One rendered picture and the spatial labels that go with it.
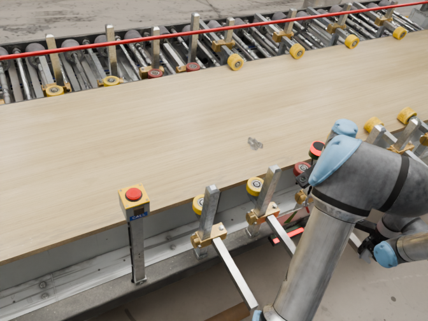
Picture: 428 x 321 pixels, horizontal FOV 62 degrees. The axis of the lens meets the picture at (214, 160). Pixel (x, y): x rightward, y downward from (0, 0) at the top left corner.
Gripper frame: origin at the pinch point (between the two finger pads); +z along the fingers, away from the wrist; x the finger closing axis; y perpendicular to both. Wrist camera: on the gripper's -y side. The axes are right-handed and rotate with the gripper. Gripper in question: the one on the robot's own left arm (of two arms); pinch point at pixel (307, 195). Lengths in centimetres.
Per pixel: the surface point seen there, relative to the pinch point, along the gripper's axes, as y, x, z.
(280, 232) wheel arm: -10.6, -3.1, 15.0
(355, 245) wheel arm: 13.5, -20.2, 14.7
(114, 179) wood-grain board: -63, 42, 9
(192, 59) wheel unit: 5, 115, 11
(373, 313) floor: 60, -37, 101
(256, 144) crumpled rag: 2.0, 37.9, 9.3
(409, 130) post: 60, 8, -8
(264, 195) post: -15.6, 6.6, 0.6
